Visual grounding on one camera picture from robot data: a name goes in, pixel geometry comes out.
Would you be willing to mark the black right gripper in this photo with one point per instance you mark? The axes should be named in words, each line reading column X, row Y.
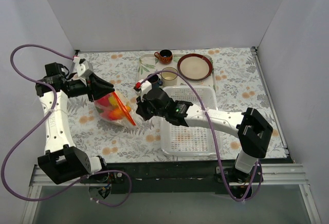
column 141, row 109

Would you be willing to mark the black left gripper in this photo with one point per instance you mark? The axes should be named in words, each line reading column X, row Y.
column 90, row 87

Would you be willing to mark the red fake apple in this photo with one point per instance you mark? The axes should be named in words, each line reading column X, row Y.
column 103, row 101

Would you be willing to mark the clear zip top bag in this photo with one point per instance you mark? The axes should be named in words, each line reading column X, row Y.
column 124, row 104

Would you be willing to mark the orange fake mango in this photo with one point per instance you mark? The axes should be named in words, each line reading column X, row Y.
column 116, row 114

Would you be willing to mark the white plastic basket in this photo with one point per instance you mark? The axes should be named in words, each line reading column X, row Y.
column 188, row 141

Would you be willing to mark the yellow fake lemon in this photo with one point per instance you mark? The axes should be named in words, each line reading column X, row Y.
column 113, row 101

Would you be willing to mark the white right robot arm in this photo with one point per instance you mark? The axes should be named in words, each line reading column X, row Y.
column 250, row 127

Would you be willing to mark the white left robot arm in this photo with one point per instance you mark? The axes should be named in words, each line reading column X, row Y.
column 62, row 160

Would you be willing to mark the dark blue cup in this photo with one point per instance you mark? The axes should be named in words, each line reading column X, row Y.
column 155, row 81

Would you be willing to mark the cream mug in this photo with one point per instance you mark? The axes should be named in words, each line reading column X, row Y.
column 169, row 76

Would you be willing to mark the brown orange cup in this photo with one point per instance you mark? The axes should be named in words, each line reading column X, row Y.
column 164, row 56

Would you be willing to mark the red rimmed cream plate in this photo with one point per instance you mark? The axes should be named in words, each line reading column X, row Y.
column 195, row 67

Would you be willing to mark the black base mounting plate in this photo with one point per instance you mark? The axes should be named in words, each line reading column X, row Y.
column 174, row 177

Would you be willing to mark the floral tablecloth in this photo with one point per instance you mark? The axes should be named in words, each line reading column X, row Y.
column 236, row 81

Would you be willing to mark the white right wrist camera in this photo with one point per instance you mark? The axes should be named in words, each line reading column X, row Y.
column 143, row 88

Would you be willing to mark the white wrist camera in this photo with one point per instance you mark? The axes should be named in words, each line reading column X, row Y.
column 83, row 68
column 143, row 88

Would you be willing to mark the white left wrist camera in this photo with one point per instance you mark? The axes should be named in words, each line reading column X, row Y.
column 83, row 68

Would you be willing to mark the aluminium frame rail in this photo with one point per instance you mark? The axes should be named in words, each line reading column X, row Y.
column 284, row 174

